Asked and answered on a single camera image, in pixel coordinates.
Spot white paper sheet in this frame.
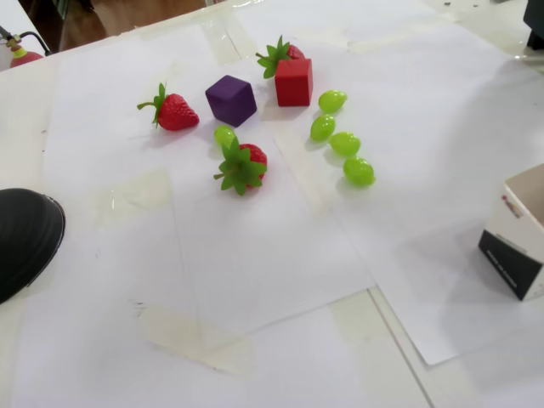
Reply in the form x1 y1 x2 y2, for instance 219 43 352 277
231 0 544 367
159 46 377 352

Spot green plastic grape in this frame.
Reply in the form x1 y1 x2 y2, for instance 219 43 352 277
318 88 349 114
213 125 237 150
329 131 362 156
309 113 337 143
343 156 377 187

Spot purple cube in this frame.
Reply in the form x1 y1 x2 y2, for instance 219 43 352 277
205 74 259 128

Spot red cube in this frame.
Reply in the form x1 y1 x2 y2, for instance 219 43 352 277
274 58 315 107

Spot white and black carton box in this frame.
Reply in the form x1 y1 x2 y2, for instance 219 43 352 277
476 163 544 302

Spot red fire extinguisher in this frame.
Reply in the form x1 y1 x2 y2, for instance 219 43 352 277
0 25 54 71

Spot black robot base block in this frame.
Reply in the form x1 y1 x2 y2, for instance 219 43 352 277
522 0 544 48

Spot red plastic strawberry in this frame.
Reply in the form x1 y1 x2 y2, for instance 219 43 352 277
255 34 306 80
136 82 201 132
212 136 269 197

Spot black round object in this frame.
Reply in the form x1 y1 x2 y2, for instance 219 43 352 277
0 188 67 305

